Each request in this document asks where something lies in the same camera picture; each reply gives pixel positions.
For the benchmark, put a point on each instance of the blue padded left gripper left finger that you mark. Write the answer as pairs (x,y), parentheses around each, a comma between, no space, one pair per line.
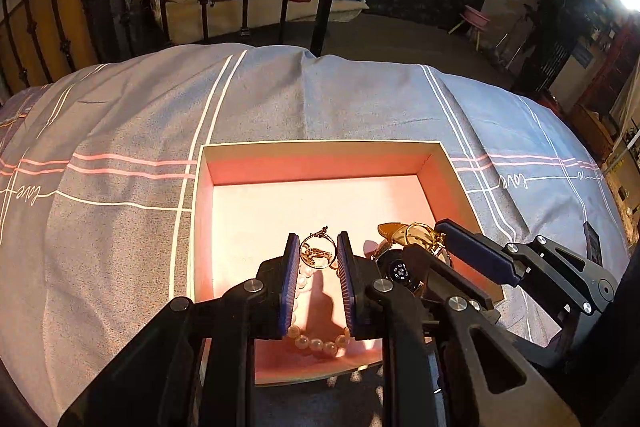
(290,266)

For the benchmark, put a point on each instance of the open grey pink-lined box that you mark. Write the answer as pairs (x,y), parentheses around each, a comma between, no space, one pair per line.
(250,196)

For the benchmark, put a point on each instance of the pink small stool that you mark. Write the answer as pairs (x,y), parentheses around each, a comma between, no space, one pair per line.
(477,22)

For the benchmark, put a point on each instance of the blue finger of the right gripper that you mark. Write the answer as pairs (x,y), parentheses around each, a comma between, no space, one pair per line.
(440,281)
(482,254)

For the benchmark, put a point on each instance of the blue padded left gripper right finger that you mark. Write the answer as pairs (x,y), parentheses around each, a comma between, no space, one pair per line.
(346,272)

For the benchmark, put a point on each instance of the gold strap wrist watch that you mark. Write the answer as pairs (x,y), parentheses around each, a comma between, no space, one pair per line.
(396,235)

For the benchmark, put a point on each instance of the grey plaid bed sheet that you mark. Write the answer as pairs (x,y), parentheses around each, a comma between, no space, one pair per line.
(176,173)

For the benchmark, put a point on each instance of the gold rings cluster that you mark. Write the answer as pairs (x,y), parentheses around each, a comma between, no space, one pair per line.
(318,250)

